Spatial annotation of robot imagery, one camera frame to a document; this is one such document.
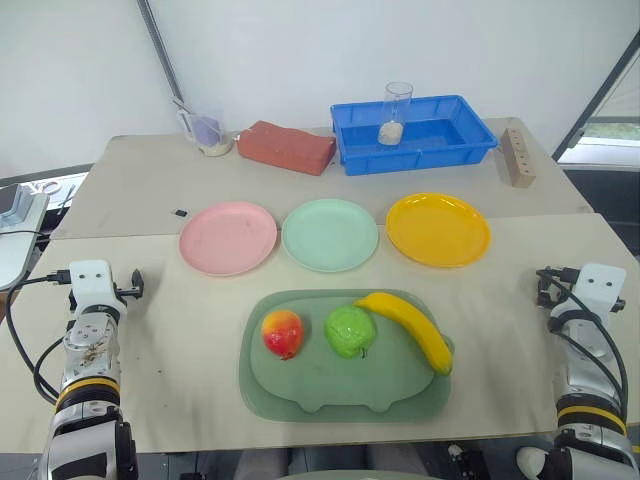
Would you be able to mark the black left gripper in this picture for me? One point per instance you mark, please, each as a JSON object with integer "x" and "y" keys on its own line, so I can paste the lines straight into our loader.
{"x": 136, "y": 286}

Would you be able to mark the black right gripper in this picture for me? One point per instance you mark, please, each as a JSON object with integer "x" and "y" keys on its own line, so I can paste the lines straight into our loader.
{"x": 548, "y": 287}

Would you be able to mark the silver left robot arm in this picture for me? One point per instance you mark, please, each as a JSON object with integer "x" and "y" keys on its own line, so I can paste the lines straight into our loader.
{"x": 87, "y": 350}

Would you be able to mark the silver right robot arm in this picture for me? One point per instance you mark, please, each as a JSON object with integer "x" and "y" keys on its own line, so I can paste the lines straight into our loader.
{"x": 587, "y": 350}

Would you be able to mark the pink plate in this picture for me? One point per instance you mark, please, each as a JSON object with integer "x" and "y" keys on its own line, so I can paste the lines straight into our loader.
{"x": 228, "y": 238}

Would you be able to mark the yellow plate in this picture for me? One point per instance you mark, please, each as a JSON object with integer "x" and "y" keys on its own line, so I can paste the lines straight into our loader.
{"x": 438, "y": 230}

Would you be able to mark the light green plate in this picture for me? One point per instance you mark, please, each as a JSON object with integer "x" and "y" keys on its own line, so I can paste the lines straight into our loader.
{"x": 330, "y": 235}

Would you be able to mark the small black clip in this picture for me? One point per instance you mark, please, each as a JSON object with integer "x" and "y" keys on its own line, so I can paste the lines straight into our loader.
{"x": 180, "y": 213}

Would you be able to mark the grey side table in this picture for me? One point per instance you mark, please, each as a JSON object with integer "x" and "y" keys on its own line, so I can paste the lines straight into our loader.
{"x": 17, "y": 250}

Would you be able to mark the wooden block with holes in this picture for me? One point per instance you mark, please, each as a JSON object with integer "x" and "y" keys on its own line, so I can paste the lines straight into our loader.
{"x": 517, "y": 157}

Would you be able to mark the yellow banana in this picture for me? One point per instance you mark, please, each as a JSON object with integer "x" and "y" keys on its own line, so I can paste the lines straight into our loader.
{"x": 417, "y": 327}

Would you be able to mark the red yellow apple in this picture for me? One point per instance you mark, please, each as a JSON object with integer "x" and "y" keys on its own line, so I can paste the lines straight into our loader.
{"x": 283, "y": 334}

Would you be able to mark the blue plastic bin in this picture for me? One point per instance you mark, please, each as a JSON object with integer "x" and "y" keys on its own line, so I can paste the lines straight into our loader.
{"x": 415, "y": 140}

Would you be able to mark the red brick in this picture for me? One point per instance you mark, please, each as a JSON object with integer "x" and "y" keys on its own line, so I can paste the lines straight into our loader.
{"x": 285, "y": 147}

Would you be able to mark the green apple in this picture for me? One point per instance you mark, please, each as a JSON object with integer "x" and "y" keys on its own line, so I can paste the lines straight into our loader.
{"x": 349, "y": 331}

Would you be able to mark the green plastic tray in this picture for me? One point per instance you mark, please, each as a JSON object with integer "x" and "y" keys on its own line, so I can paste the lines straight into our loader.
{"x": 320, "y": 380}

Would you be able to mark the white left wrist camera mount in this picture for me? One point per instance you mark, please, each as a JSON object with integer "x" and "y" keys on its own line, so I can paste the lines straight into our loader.
{"x": 92, "y": 285}

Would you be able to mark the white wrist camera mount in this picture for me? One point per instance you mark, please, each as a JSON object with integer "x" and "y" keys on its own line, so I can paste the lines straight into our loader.
{"x": 600, "y": 287}
{"x": 92, "y": 285}

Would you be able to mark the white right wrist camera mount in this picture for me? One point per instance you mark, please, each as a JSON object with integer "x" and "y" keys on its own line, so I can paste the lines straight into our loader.
{"x": 600, "y": 287}

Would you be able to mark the dark tent frame bar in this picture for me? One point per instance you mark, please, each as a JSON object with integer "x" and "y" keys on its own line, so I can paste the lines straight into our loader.
{"x": 597, "y": 90}

